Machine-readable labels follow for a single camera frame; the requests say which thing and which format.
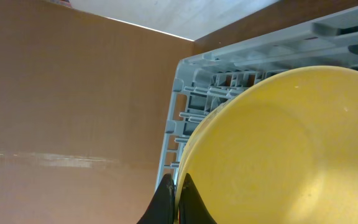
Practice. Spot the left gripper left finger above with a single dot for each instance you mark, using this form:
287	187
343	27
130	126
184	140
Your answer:
161	206

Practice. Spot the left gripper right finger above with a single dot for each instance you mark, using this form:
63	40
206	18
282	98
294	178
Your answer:
191	207

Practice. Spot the yellow bowl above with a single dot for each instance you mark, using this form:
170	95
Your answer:
283	151

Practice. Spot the grey plastic dishwasher rack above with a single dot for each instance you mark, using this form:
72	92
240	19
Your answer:
204	81

